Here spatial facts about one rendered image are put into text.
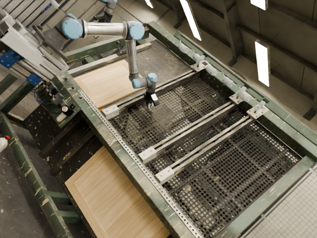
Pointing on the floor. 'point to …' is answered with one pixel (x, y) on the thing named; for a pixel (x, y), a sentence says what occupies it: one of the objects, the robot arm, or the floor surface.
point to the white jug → (4, 142)
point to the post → (9, 79)
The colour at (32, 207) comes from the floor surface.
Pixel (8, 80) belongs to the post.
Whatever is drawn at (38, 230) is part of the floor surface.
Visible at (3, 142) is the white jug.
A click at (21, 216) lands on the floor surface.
